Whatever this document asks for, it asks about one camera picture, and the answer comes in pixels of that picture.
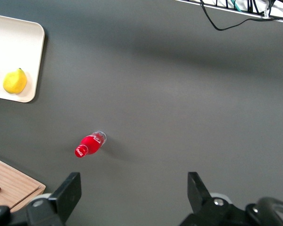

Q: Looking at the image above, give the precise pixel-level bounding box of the green cable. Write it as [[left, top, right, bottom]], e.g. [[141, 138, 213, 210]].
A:
[[230, 0, 242, 12]]

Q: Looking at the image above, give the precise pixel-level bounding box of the white table edge rail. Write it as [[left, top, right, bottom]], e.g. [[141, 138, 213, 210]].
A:
[[174, 0, 283, 24]]

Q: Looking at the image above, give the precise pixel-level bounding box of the wooden drawer front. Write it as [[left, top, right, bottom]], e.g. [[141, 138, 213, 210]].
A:
[[0, 155, 42, 210]]

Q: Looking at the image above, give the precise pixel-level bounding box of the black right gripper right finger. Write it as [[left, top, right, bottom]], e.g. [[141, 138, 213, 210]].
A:
[[187, 171, 212, 214]]

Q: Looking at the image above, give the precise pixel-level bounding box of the black looping table cable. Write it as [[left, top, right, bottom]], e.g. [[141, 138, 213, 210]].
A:
[[199, 0, 283, 32]]

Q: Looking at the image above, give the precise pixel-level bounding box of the cream plastic tray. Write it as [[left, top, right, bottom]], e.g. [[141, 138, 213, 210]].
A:
[[0, 13, 46, 104]]

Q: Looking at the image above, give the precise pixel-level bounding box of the yellow lemon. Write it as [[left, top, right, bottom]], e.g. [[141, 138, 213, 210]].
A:
[[2, 68, 28, 95]]

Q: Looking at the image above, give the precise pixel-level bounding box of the thin black cable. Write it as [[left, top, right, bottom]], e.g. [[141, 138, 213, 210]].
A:
[[247, 0, 260, 15]]

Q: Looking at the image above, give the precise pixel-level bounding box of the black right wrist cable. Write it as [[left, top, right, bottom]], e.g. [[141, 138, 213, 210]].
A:
[[246, 196, 283, 226]]

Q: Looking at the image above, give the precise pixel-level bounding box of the red soda bottle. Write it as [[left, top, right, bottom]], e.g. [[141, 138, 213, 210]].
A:
[[74, 130, 108, 159]]

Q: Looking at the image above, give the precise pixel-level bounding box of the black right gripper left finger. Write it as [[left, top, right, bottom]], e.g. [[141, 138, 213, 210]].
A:
[[48, 171, 83, 223]]

